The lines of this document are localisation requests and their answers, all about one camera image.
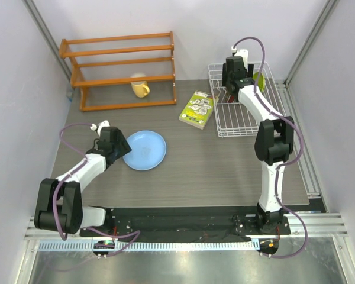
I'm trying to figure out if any red floral plate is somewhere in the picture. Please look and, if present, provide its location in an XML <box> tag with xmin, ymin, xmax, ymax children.
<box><xmin>227</xmin><ymin>89</ymin><xmax>239</xmax><ymax>103</ymax></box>

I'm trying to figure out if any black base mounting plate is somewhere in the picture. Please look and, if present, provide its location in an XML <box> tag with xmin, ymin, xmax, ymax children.
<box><xmin>81</xmin><ymin>206</ymin><xmax>291</xmax><ymax>243</ymax></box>

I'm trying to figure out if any slotted cable duct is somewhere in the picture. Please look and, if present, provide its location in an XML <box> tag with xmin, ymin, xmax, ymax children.
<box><xmin>38</xmin><ymin>239</ymin><xmax>260</xmax><ymax>252</ymax></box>

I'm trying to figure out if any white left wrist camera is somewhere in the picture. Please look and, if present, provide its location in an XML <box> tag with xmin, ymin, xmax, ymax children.
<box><xmin>89</xmin><ymin>120</ymin><xmax>110</xmax><ymax>137</ymax></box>

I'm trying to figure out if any yellow mug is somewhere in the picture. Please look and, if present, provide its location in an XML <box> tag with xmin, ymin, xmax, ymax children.
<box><xmin>131</xmin><ymin>80</ymin><xmax>150</xmax><ymax>98</ymax></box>

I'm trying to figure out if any light blue plate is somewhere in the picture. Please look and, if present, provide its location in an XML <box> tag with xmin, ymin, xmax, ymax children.
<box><xmin>123</xmin><ymin>130</ymin><xmax>167</xmax><ymax>171</ymax></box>

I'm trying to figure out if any lime green plate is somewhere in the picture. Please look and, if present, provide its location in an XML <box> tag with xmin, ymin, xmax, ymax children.
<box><xmin>253</xmin><ymin>72</ymin><xmax>266</xmax><ymax>93</ymax></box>

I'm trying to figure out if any orange wooden shelf rack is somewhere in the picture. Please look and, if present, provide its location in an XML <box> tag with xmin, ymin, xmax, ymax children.
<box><xmin>59</xmin><ymin>30</ymin><xmax>178</xmax><ymax>112</ymax></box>

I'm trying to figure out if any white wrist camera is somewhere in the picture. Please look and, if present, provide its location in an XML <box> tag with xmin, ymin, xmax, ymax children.
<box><xmin>231</xmin><ymin>46</ymin><xmax>249</xmax><ymax>67</ymax></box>
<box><xmin>89</xmin><ymin>120</ymin><xmax>110</xmax><ymax>137</ymax></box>

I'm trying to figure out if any green book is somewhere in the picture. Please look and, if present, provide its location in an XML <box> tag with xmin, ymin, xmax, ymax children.
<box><xmin>179</xmin><ymin>91</ymin><xmax>214</xmax><ymax>130</ymax></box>

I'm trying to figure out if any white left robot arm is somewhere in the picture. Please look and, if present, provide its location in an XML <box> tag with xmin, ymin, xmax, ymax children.
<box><xmin>34</xmin><ymin>121</ymin><xmax>131</xmax><ymax>240</ymax></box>

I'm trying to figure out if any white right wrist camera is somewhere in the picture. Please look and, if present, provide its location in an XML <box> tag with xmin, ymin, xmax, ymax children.
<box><xmin>231</xmin><ymin>46</ymin><xmax>249</xmax><ymax>67</ymax></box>

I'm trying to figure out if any white wire dish rack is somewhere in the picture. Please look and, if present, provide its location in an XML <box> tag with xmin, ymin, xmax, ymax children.
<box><xmin>208</xmin><ymin>62</ymin><xmax>286</xmax><ymax>137</ymax></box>

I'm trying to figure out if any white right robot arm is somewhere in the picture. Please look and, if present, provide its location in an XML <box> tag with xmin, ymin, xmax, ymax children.
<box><xmin>222</xmin><ymin>56</ymin><xmax>294</xmax><ymax>234</ymax></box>

